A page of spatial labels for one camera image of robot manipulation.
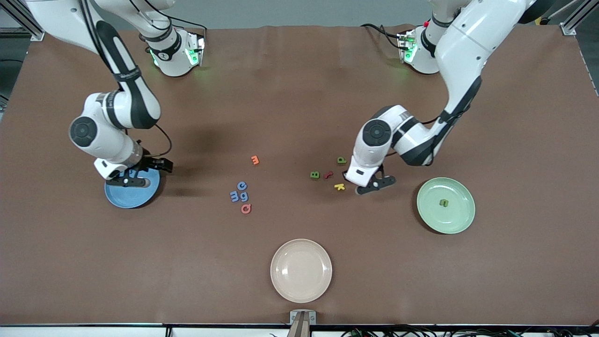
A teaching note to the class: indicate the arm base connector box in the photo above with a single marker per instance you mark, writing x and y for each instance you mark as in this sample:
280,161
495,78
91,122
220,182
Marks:
199,47
406,44

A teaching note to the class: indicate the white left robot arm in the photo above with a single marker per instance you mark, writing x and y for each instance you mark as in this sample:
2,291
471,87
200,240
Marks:
468,47

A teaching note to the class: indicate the pink foam letter Q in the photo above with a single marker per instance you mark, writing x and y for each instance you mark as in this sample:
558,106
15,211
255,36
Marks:
242,209

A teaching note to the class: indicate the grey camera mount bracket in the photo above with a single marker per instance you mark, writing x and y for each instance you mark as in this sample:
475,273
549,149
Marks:
303,323

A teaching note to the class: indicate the blue plate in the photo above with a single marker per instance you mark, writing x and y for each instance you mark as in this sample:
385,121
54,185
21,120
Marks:
131,196

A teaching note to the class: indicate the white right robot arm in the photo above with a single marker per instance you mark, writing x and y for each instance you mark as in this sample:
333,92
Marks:
107,145

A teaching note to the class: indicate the beige plate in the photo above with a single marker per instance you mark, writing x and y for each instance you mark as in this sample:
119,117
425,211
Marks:
301,270

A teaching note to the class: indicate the aluminium frame profile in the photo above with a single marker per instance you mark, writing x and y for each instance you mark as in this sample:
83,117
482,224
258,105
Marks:
35,32
568,27

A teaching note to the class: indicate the dark red foam letter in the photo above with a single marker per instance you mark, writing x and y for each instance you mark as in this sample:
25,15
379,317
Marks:
328,175

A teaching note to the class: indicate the white table edge rail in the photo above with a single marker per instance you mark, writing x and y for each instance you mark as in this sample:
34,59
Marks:
70,332

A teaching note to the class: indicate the blue foam letter m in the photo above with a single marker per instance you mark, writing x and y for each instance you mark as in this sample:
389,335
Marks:
234,197

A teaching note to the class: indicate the blue foam letter c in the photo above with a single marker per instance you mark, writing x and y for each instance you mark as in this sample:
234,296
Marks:
238,186

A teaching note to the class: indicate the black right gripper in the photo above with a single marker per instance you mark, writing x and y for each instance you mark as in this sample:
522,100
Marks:
150,162

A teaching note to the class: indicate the yellow foam letter k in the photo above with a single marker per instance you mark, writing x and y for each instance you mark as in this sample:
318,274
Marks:
339,186

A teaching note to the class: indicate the brown table cover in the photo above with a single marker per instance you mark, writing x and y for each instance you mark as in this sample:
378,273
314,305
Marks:
299,117

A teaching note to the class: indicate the green plate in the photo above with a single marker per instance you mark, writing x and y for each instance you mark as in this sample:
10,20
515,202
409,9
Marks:
461,215

